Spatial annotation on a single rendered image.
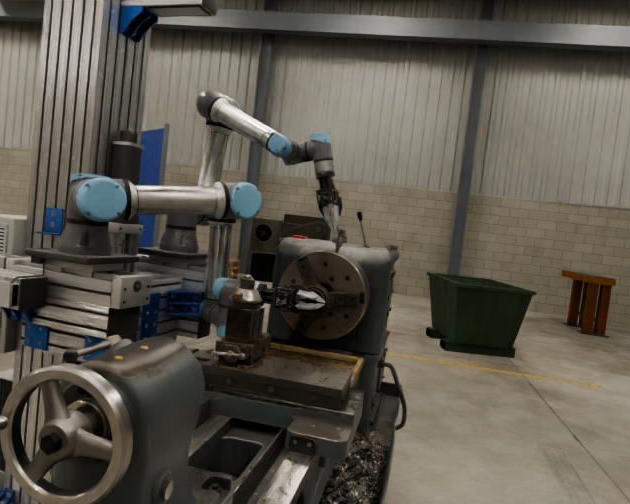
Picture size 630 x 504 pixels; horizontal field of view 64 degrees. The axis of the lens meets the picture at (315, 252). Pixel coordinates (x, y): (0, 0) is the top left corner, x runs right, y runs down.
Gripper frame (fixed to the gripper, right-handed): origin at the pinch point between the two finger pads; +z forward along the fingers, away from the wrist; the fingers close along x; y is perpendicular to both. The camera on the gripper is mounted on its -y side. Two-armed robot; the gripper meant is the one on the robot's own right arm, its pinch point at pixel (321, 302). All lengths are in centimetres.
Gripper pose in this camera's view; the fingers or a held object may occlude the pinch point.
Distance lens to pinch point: 161.3
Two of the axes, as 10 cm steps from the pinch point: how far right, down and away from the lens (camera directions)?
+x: 1.1, -9.9, -0.5
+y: -2.2, 0.3, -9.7
